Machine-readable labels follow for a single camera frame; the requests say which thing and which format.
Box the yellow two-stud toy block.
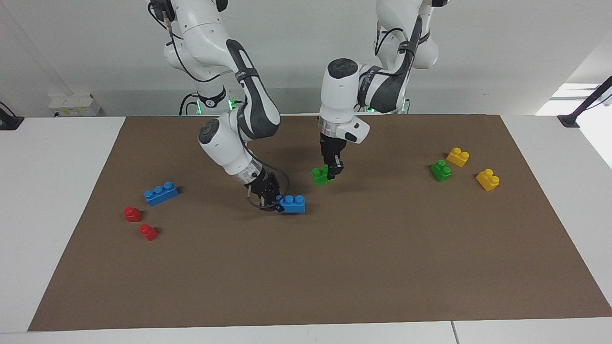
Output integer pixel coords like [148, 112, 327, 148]
[476, 169, 500, 192]
[446, 148, 470, 168]

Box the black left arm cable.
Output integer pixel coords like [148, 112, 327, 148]
[374, 14, 425, 57]

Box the black table clamp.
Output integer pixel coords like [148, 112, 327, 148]
[0, 101, 24, 130]

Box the blue three-stud toy block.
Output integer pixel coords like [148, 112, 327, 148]
[144, 182, 179, 207]
[277, 195, 306, 214]

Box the white power strip box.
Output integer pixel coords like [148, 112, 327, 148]
[48, 92, 102, 117]

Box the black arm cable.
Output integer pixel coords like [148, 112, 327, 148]
[374, 14, 425, 57]
[148, 0, 290, 211]

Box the brown table mat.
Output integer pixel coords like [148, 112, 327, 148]
[28, 114, 612, 332]

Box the black stand with clamp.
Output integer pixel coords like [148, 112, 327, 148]
[558, 75, 612, 128]

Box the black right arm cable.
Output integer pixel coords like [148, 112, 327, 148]
[148, 0, 290, 211]

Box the green two-stud toy block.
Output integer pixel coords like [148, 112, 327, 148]
[430, 160, 452, 182]
[312, 165, 335, 187]

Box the black right base cable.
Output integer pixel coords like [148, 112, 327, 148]
[179, 92, 201, 116]

